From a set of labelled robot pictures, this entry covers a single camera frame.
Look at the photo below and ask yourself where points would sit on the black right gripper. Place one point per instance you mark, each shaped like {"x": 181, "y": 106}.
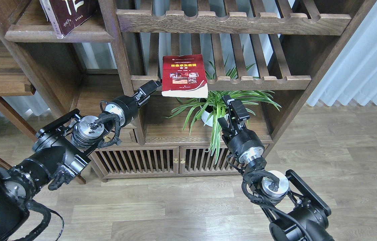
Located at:
{"x": 243, "y": 143}

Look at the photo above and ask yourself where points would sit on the slatted cabinet door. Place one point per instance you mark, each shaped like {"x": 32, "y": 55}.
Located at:
{"x": 196, "y": 161}
{"x": 115, "y": 163}

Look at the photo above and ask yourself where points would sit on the right slatted cabinet door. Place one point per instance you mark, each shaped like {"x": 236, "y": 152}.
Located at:
{"x": 196, "y": 161}

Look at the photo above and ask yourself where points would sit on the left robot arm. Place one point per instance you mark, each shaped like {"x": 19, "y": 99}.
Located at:
{"x": 61, "y": 152}

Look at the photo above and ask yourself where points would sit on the white curtain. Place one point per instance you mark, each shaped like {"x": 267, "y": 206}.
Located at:
{"x": 353, "y": 75}

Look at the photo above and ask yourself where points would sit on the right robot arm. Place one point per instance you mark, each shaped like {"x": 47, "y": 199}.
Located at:
{"x": 295, "y": 211}

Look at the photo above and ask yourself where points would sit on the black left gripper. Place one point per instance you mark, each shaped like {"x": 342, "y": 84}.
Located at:
{"x": 127, "y": 107}

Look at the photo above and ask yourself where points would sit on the white plant pot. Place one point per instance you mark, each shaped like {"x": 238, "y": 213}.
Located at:
{"x": 210, "y": 120}

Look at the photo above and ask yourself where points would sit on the red paperback book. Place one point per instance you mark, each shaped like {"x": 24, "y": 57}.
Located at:
{"x": 184, "y": 76}

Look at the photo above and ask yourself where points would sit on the left slatted cabinet door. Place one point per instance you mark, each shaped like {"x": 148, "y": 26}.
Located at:
{"x": 115, "y": 163}

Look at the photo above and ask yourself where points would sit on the dark wooden bookshelf cabinet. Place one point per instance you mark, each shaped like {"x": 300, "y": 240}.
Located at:
{"x": 250, "y": 45}

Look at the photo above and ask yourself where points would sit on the dark maroon book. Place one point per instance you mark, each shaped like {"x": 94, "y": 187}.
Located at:
{"x": 66, "y": 15}

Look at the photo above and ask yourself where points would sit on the green spider plant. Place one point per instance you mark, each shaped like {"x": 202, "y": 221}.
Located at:
{"x": 196, "y": 106}

